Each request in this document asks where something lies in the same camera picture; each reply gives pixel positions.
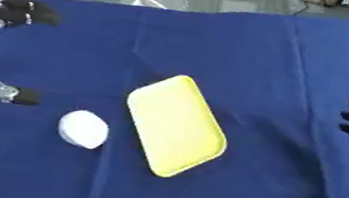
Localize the white round object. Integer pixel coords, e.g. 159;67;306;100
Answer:
54;105;114;153

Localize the yellow rectangular tray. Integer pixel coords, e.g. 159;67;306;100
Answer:
113;65;240;188

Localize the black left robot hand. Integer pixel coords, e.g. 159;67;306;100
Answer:
0;0;67;110

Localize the white paper sheet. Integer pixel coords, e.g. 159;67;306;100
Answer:
129;0;172;12

